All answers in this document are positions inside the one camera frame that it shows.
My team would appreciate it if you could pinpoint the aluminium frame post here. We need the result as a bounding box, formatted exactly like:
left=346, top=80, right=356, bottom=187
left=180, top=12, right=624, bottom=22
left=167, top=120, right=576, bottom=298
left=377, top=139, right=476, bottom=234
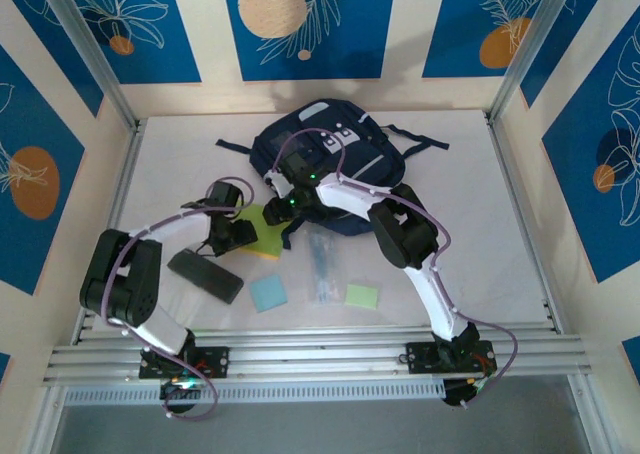
left=34, top=0, right=144, bottom=133
left=484, top=0, right=614, bottom=125

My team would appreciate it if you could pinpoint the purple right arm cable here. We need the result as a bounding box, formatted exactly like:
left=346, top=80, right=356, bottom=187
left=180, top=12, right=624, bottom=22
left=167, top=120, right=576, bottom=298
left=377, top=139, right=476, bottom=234
left=272, top=128, right=520, bottom=410

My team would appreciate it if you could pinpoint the grey slotted cable duct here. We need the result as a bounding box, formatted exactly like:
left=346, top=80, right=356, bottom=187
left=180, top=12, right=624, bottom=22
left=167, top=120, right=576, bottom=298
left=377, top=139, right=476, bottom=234
left=64, top=379, right=446, bottom=406

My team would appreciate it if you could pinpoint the black pencil case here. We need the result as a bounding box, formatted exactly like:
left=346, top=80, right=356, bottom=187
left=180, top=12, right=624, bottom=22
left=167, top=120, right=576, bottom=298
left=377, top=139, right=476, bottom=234
left=166, top=247, right=245, bottom=305

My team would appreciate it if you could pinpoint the aluminium frame cross rail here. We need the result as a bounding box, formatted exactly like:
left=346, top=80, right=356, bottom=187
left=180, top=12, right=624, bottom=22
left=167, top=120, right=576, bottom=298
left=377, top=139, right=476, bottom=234
left=42, top=326, right=594, bottom=388

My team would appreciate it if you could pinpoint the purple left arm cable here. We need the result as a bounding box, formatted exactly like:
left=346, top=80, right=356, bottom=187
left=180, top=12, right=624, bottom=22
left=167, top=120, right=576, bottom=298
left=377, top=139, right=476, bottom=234
left=99, top=175, right=259, bottom=423

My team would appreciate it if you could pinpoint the blue sticky note pad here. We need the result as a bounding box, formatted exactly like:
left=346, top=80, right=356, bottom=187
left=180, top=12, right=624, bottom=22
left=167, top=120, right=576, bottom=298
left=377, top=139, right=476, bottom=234
left=248, top=272, right=291, bottom=315

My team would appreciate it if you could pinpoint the light green sticky note pad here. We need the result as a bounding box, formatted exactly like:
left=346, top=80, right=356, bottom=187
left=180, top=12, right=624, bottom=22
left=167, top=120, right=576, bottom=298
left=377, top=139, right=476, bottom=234
left=344, top=282, right=381, bottom=310

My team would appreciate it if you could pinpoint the clear plastic pen bag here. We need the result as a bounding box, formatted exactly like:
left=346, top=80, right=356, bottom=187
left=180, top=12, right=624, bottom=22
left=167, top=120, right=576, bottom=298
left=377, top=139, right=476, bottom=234
left=304, top=228, right=346, bottom=308

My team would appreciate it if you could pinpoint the aluminium frame leg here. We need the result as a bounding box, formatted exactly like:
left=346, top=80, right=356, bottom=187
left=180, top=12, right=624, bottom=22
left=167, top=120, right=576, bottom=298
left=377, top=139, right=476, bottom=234
left=567, top=373, right=614, bottom=454
left=29, top=383, right=69, bottom=454

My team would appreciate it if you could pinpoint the lime green notebook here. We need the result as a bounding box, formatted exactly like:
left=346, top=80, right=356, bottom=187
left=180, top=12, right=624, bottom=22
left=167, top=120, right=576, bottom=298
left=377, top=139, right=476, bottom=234
left=238, top=202, right=287, bottom=258

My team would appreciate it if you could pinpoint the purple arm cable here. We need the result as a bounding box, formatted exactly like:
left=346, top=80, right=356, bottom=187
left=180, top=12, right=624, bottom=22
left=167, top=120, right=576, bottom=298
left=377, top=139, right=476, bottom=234
left=99, top=175, right=259, bottom=423
left=272, top=128, right=520, bottom=410

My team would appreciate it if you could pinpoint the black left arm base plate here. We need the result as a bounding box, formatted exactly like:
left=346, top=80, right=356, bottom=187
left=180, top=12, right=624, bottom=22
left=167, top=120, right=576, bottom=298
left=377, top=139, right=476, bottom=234
left=138, top=346, right=230, bottom=380

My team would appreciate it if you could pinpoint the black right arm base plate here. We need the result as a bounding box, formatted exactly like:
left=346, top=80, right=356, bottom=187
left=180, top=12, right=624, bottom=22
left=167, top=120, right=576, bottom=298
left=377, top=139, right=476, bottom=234
left=407, top=341, right=497, bottom=375

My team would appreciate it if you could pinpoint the navy blue backpack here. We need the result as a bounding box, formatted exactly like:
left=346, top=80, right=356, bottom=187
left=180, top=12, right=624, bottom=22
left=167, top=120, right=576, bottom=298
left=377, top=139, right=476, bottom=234
left=214, top=97, right=451, bottom=250

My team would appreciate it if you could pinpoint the aluminium side rail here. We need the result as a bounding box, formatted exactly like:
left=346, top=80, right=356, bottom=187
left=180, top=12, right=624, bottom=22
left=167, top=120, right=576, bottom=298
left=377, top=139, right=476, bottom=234
left=72, top=118, right=149, bottom=345
left=483, top=113, right=566, bottom=338

